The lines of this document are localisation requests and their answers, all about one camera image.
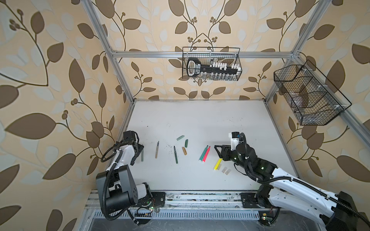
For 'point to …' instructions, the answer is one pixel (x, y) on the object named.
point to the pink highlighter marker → (206, 154)
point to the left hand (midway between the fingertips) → (133, 151)
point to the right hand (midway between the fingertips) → (217, 147)
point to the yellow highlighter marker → (218, 163)
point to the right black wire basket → (313, 101)
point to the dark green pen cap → (186, 143)
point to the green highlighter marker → (203, 153)
